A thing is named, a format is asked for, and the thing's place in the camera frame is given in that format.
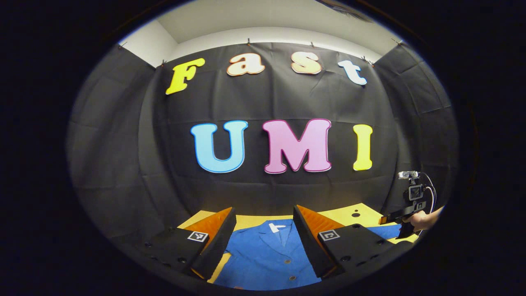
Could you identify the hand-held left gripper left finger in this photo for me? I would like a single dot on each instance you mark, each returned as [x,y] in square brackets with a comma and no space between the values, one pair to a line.
[218,246]

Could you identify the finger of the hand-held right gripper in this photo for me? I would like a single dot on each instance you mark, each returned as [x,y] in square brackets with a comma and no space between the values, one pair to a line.
[396,216]

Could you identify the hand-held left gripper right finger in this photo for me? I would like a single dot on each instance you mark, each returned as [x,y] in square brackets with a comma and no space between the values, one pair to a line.
[310,246]

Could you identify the blue button-up shirt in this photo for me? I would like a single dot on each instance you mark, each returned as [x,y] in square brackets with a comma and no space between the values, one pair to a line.
[267,259]

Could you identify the black backdrop cloth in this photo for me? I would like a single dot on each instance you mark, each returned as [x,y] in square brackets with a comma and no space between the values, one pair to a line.
[254,102]

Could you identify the row of small cloth clips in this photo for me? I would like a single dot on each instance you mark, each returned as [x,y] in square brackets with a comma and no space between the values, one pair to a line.
[248,41]

